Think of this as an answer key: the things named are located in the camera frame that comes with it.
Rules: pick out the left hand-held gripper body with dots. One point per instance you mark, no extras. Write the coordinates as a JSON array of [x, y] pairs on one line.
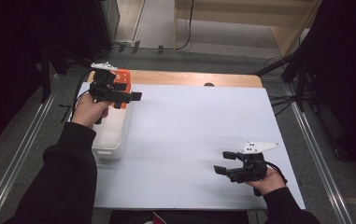
[[105, 90]]

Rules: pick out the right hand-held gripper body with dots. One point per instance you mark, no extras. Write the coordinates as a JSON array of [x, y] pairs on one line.
[[253, 171]]

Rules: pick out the orange phone case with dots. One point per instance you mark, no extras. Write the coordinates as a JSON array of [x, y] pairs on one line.
[[124, 77]]

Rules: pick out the white plastic bin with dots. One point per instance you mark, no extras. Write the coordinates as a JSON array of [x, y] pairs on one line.
[[116, 130]]

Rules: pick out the person's right hand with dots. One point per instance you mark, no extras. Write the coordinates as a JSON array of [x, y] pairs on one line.
[[267, 183]]

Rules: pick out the person's left hand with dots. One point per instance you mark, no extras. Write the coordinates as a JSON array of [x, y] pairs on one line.
[[87, 112]]

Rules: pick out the white board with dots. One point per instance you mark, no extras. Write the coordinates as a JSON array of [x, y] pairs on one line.
[[197, 124]]

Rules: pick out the white power strip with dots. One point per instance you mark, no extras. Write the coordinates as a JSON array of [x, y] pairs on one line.
[[124, 42]]

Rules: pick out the wooden table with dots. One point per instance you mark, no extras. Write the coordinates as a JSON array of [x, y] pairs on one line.
[[182, 77]]

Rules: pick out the person's lap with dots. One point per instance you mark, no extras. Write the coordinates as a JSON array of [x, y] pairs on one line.
[[197, 217]]

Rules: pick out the black metal stand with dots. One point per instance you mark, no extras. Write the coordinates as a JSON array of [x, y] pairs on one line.
[[45, 81], [300, 90]]

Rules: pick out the black cabinet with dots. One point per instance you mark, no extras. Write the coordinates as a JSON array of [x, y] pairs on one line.
[[94, 28]]

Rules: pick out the red and white object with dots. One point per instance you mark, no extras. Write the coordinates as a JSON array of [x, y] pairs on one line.
[[159, 218]]

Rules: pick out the black curtain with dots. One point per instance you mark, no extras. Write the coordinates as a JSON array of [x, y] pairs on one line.
[[347, 77], [4, 62]]

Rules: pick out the wooden shelf unit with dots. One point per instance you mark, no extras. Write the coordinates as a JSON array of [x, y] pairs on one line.
[[228, 15]]

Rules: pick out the aluminium floor rail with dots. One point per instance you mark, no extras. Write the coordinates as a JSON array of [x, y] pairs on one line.
[[17, 161], [318, 155]]

